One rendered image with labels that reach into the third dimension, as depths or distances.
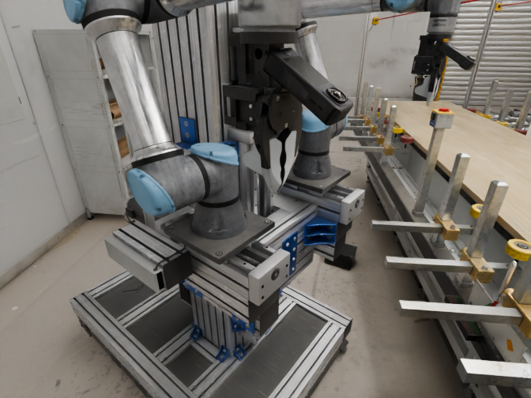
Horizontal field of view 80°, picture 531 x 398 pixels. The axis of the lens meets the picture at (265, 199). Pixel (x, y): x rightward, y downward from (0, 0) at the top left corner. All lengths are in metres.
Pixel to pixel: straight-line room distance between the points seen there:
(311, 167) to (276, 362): 0.89
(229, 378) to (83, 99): 2.22
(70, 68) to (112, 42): 2.10
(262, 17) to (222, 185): 0.47
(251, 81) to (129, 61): 0.38
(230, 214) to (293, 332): 1.00
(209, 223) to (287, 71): 0.52
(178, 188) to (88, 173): 2.41
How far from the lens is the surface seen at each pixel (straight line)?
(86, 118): 2.91
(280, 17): 0.40
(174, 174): 0.72
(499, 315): 1.08
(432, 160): 1.67
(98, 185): 3.11
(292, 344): 1.66
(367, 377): 1.89
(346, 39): 8.64
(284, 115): 0.43
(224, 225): 0.83
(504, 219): 1.49
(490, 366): 0.79
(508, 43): 9.51
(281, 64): 0.40
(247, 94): 0.42
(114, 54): 0.77
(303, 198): 1.24
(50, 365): 2.16
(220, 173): 0.77
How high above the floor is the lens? 1.51
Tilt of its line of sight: 27 degrees down
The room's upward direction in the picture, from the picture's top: straight up
